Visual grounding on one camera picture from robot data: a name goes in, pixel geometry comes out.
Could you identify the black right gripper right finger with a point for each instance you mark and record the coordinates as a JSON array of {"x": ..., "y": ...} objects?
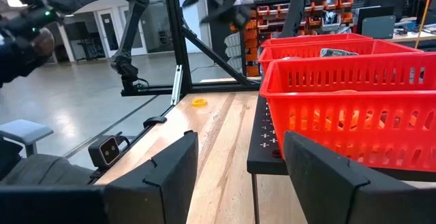
[{"x": 334, "y": 196}]

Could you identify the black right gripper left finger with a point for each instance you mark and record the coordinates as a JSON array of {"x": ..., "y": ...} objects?
[{"x": 163, "y": 190}]

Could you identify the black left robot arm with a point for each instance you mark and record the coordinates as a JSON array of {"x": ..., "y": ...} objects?
[{"x": 294, "y": 6}]

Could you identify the shelf rack with orange bins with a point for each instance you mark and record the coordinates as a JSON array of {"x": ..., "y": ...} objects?
[{"x": 252, "y": 43}]

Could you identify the black table edge clip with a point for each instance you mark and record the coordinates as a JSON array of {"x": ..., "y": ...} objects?
[{"x": 155, "y": 121}]

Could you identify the black perforated metal riser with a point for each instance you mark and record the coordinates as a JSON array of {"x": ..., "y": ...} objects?
[{"x": 265, "y": 149}]

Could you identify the red plastic slotted basket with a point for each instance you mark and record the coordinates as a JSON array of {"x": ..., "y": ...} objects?
[
  {"x": 306, "y": 40},
  {"x": 340, "y": 101},
  {"x": 306, "y": 51}
]

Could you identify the white door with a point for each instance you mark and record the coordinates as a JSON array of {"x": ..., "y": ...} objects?
[{"x": 109, "y": 33}]

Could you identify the grey monitor back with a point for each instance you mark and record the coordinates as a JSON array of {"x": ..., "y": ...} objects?
[{"x": 374, "y": 24}]

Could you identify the grey chair armrest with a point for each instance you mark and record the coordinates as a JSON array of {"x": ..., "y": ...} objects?
[{"x": 24, "y": 130}]

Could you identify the person's hand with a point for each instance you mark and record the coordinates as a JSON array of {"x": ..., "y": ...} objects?
[{"x": 44, "y": 43}]

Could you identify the small black table camera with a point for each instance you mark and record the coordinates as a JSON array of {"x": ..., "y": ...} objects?
[{"x": 107, "y": 152}]

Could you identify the silver corner bracket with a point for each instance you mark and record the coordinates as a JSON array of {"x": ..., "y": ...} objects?
[{"x": 177, "y": 84}]

